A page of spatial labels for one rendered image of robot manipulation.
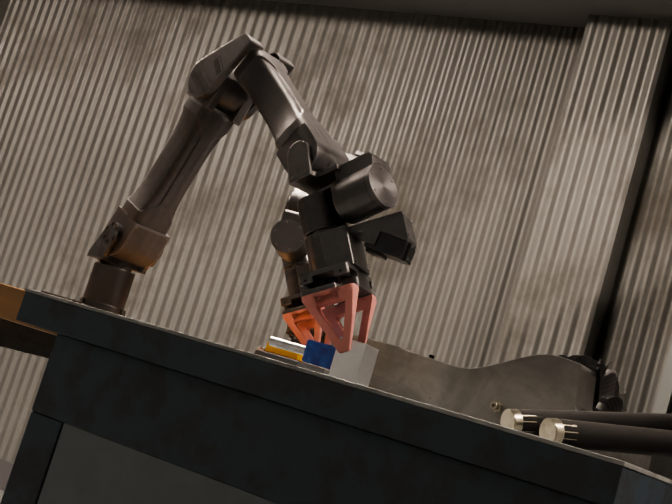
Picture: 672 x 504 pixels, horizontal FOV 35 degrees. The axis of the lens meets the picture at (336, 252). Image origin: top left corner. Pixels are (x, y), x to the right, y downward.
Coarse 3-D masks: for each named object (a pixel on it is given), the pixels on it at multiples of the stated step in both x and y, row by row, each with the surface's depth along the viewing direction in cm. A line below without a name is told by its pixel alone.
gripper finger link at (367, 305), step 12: (336, 276) 129; (360, 276) 129; (360, 288) 129; (360, 300) 132; (372, 300) 132; (324, 312) 134; (336, 312) 133; (372, 312) 132; (336, 324) 132; (360, 336) 131
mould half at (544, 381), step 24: (384, 360) 167; (408, 360) 165; (432, 360) 163; (528, 360) 156; (552, 360) 154; (384, 384) 166; (408, 384) 164; (432, 384) 162; (456, 384) 160; (480, 384) 158; (504, 384) 157; (528, 384) 155; (552, 384) 153; (576, 384) 151; (456, 408) 159; (480, 408) 157; (504, 408) 156; (528, 408) 154; (552, 408) 152; (576, 408) 151; (624, 456) 146; (648, 456) 144
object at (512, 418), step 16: (512, 416) 117; (528, 416) 118; (544, 416) 119; (560, 416) 119; (576, 416) 120; (592, 416) 121; (608, 416) 122; (624, 416) 123; (640, 416) 124; (656, 416) 126; (528, 432) 118
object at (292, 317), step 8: (296, 304) 174; (288, 312) 171; (296, 312) 171; (304, 312) 171; (288, 320) 171; (296, 320) 172; (304, 320) 172; (296, 328) 171; (320, 328) 171; (296, 336) 171; (320, 336) 171; (304, 344) 171
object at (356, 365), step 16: (272, 336) 132; (304, 352) 128; (320, 352) 127; (336, 352) 126; (352, 352) 125; (368, 352) 126; (336, 368) 126; (352, 368) 125; (368, 368) 128; (368, 384) 129
